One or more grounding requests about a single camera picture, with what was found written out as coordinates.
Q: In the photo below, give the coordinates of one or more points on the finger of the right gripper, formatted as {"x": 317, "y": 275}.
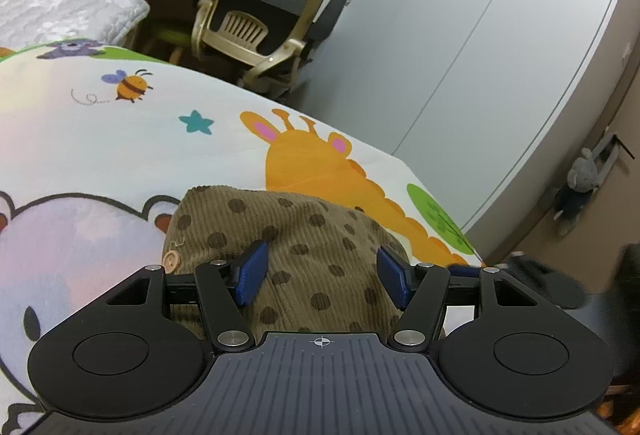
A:
{"x": 466, "y": 271}

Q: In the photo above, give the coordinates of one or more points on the grey hanging plush toy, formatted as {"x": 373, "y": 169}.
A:
{"x": 584, "y": 178}

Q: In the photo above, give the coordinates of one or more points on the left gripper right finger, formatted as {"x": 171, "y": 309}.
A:
{"x": 419, "y": 292}

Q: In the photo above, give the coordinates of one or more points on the beige mesh office chair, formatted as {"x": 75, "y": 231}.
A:
{"x": 268, "y": 41}

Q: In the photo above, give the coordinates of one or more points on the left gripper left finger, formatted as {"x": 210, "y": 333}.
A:
{"x": 225, "y": 289}

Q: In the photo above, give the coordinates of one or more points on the cartoon animal play mat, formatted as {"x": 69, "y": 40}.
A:
{"x": 98, "y": 146}

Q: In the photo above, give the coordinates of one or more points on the brown polka dot garment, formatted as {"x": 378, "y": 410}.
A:
{"x": 321, "y": 269}

